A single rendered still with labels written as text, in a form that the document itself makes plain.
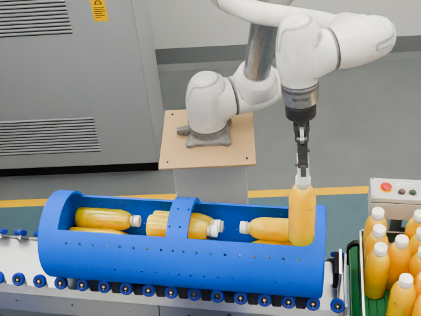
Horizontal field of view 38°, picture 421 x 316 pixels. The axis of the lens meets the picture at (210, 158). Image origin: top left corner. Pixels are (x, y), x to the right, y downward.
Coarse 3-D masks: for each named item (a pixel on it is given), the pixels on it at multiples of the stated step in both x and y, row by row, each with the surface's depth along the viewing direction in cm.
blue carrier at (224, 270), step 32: (64, 192) 199; (64, 224) 208; (224, 224) 207; (320, 224) 179; (64, 256) 189; (96, 256) 187; (128, 256) 185; (160, 256) 184; (192, 256) 182; (224, 256) 180; (256, 256) 179; (288, 256) 177; (320, 256) 176; (224, 288) 188; (256, 288) 184; (288, 288) 182; (320, 288) 179
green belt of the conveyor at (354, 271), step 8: (352, 248) 216; (352, 256) 213; (352, 264) 210; (352, 272) 208; (352, 280) 205; (352, 288) 203; (352, 296) 201; (360, 296) 199; (384, 296) 199; (352, 304) 198; (360, 304) 198; (368, 304) 197; (376, 304) 197; (384, 304) 196; (352, 312) 197; (368, 312) 195; (376, 312) 194; (384, 312) 194
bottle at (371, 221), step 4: (372, 216) 199; (368, 220) 200; (372, 220) 199; (376, 220) 198; (380, 220) 198; (384, 220) 199; (368, 224) 200; (372, 224) 199; (384, 224) 199; (364, 228) 203; (368, 228) 200; (372, 228) 199; (364, 232) 204; (368, 232) 201; (364, 236) 204; (364, 240) 205; (364, 244) 206; (364, 248) 207
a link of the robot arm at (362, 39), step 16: (224, 0) 175; (240, 0) 169; (256, 0) 168; (240, 16) 170; (256, 16) 165; (272, 16) 162; (288, 16) 159; (320, 16) 154; (336, 16) 146; (352, 16) 143; (368, 16) 143; (336, 32) 139; (352, 32) 139; (368, 32) 139; (384, 32) 141; (352, 48) 139; (368, 48) 140; (384, 48) 142; (352, 64) 142
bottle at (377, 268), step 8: (368, 256) 190; (376, 256) 188; (384, 256) 187; (368, 264) 190; (376, 264) 187; (384, 264) 187; (368, 272) 191; (376, 272) 189; (384, 272) 189; (368, 280) 193; (376, 280) 191; (384, 280) 192; (368, 288) 195; (376, 288) 194; (384, 288) 195; (368, 296) 198; (376, 296) 196
